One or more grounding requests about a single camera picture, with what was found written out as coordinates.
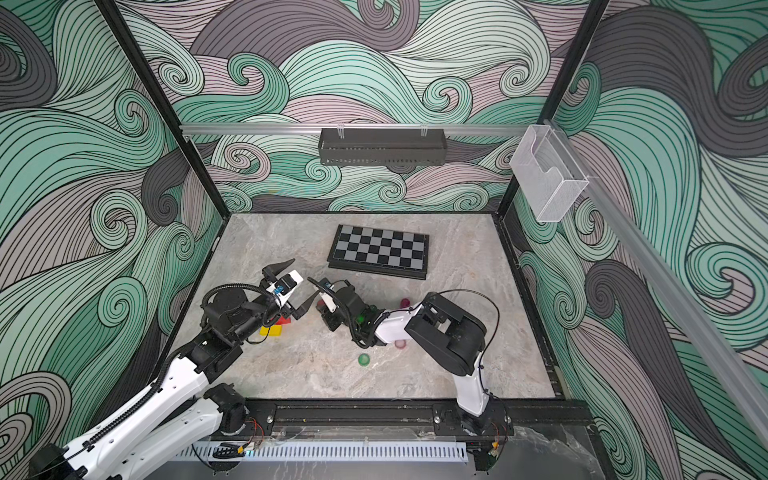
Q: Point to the clear plastic wall bin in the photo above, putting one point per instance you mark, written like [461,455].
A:
[546,167]

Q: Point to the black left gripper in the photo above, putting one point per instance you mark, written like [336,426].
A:
[274,290]

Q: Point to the white ventilated front strip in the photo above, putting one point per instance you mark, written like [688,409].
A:
[335,451]

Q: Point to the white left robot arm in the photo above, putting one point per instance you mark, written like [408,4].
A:
[183,404]

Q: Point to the black wall shelf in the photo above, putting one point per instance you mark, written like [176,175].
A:
[397,147]

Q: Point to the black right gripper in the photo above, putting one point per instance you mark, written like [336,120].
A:
[335,306]

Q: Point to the black white chessboard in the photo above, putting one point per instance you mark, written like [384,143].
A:
[380,251]

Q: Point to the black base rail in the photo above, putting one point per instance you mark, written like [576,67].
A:
[441,417]

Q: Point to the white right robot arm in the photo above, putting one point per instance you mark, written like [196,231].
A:
[453,337]

